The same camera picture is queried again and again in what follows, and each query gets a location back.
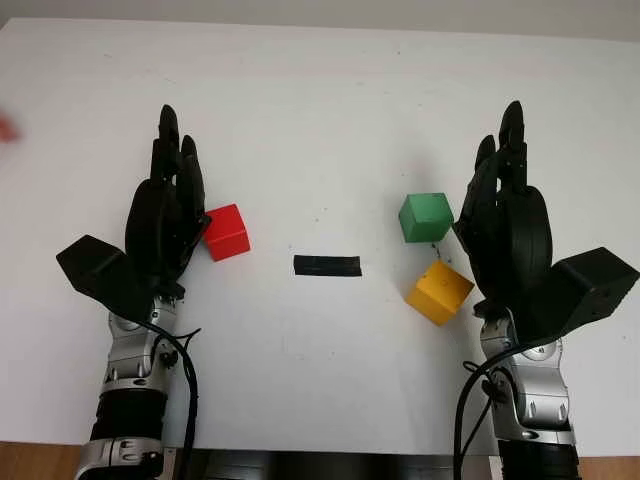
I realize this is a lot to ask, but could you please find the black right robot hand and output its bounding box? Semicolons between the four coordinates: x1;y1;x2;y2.
452;99;554;321

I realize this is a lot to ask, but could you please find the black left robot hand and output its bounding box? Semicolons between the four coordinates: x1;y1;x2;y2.
123;103;212;301

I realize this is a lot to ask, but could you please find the red wooden block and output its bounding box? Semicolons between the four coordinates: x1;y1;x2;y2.
202;203;252;263

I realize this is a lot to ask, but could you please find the green wooden block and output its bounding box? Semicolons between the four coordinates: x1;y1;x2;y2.
398;192;455;245

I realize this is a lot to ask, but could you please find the yellow wooden block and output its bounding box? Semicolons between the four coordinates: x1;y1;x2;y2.
405;259;475;328

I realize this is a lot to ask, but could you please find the black tape strip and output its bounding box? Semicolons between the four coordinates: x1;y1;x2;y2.
292;254;363;278

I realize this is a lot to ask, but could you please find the dark robot torso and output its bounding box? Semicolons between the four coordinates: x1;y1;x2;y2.
189;449;494;480

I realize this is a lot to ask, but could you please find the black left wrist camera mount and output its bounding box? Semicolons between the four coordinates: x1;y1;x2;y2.
55;234;156;321

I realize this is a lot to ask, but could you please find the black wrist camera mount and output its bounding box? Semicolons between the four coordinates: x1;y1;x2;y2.
55;234;156;321
509;247;640;349

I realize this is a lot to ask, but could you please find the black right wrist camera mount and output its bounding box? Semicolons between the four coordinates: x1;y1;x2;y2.
509;247;640;349

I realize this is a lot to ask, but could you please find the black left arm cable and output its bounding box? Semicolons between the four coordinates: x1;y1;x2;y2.
134;319;204;480

